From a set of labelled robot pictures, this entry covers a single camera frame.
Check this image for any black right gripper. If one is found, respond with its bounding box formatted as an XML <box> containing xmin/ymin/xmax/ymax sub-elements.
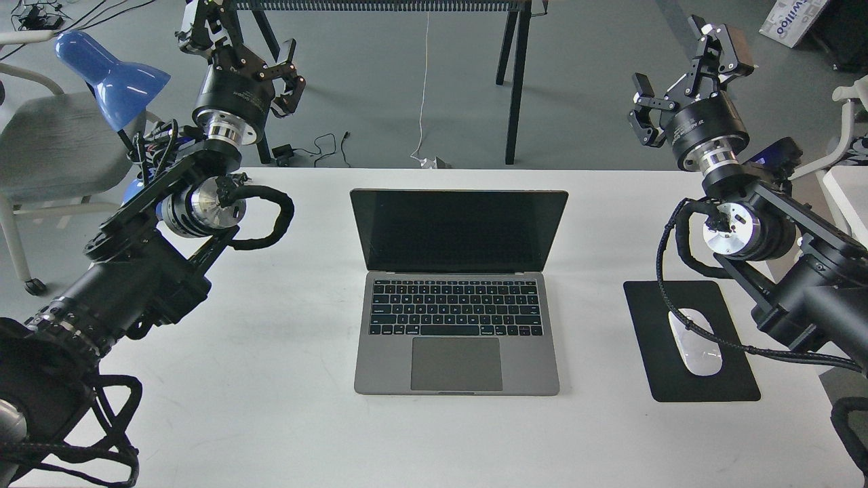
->
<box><xmin>627</xmin><ymin>15</ymin><xmax>755</xmax><ymax>171</ymax></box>

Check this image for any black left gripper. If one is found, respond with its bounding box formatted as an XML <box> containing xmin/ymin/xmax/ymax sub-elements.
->
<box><xmin>176</xmin><ymin>1</ymin><xmax>306</xmax><ymax>145</ymax></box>

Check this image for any grey laptop computer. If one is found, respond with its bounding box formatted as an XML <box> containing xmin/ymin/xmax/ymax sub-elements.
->
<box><xmin>350</xmin><ymin>188</ymin><xmax>568</xmax><ymax>396</ymax></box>

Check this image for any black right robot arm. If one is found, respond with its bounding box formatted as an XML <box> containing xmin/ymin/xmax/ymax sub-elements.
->
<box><xmin>627</xmin><ymin>15</ymin><xmax>867</xmax><ymax>375</ymax></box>

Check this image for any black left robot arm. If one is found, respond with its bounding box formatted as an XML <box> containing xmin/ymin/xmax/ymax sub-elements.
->
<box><xmin>2</xmin><ymin>1</ymin><xmax>306</xmax><ymax>487</ymax></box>

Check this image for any white cardboard box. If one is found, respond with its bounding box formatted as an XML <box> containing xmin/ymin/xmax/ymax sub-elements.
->
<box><xmin>759</xmin><ymin>1</ymin><xmax>830</xmax><ymax>47</ymax></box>

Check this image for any blue desk lamp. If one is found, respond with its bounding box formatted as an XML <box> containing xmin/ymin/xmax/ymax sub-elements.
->
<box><xmin>55</xmin><ymin>30</ymin><xmax>171</xmax><ymax>164</ymax></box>

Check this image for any white chair at right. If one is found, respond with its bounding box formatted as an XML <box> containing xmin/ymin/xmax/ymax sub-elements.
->
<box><xmin>787</xmin><ymin>76</ymin><xmax>868</xmax><ymax>184</ymax></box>

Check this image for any black-legged background table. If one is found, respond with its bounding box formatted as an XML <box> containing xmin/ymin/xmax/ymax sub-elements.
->
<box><xmin>227</xmin><ymin>1</ymin><xmax>534</xmax><ymax>165</ymax></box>

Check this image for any white side table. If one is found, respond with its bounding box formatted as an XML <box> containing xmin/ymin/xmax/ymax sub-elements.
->
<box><xmin>821</xmin><ymin>165</ymin><xmax>867</xmax><ymax>247</ymax></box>

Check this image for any grey office chair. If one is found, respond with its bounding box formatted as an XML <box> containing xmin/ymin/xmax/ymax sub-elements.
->
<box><xmin>1</xmin><ymin>30</ymin><xmax>150</xmax><ymax>296</ymax></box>

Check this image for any white computer mouse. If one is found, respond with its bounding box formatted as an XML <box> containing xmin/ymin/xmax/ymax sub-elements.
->
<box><xmin>667</xmin><ymin>311</ymin><xmax>723</xmax><ymax>377</ymax></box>

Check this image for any black mouse pad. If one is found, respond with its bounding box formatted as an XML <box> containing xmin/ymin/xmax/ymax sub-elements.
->
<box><xmin>623</xmin><ymin>281</ymin><xmax>762</xmax><ymax>403</ymax></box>

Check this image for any black power adapter with cable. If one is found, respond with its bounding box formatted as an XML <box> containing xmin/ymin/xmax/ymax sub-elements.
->
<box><xmin>271</xmin><ymin>131</ymin><xmax>353</xmax><ymax>169</ymax></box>

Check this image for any white hanging cable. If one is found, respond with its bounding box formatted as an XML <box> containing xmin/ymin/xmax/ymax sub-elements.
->
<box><xmin>409</xmin><ymin>12</ymin><xmax>454</xmax><ymax>171</ymax></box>

